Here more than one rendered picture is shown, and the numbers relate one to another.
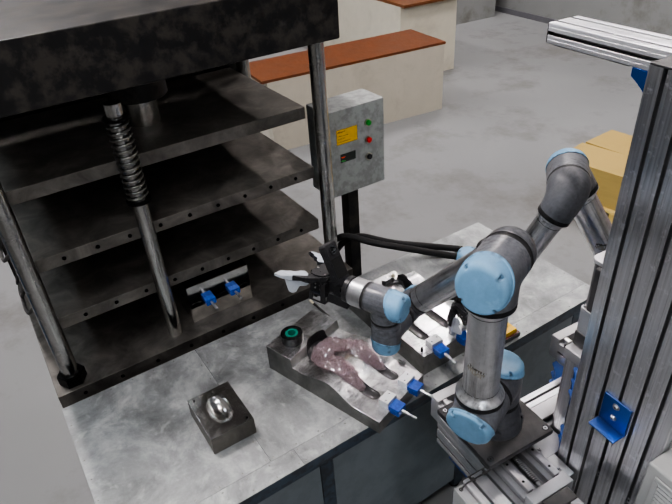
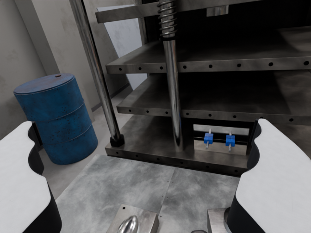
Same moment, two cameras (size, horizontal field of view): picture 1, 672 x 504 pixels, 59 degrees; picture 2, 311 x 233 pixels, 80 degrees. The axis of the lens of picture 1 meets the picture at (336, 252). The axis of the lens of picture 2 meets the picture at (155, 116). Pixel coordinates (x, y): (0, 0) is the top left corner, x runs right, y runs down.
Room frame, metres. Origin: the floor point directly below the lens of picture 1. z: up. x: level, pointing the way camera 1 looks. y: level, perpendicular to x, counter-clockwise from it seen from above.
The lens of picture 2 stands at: (1.27, 0.03, 1.51)
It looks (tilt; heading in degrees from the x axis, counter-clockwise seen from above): 30 degrees down; 55
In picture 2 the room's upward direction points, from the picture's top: 9 degrees counter-clockwise
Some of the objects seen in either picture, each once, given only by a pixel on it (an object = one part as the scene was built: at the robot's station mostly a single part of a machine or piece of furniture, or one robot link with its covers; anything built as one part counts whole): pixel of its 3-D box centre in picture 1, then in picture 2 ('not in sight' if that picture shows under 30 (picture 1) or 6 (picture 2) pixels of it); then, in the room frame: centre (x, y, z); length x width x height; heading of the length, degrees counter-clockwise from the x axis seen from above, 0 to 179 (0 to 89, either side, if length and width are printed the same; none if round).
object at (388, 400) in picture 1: (399, 409); not in sight; (1.31, -0.17, 0.85); 0.13 x 0.05 x 0.05; 48
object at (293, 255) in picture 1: (185, 282); (214, 124); (2.23, 0.70, 0.75); 1.30 x 0.84 x 0.06; 121
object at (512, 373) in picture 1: (498, 378); not in sight; (1.08, -0.40, 1.20); 0.13 x 0.12 x 0.14; 143
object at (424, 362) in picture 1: (407, 310); not in sight; (1.78, -0.26, 0.87); 0.50 x 0.26 x 0.14; 31
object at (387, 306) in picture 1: (385, 303); not in sight; (1.14, -0.11, 1.43); 0.11 x 0.08 x 0.09; 53
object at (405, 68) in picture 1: (345, 87); not in sight; (5.96, -0.21, 0.35); 2.00 x 0.64 x 0.70; 115
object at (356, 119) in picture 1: (352, 242); not in sight; (2.49, -0.08, 0.73); 0.30 x 0.22 x 1.47; 121
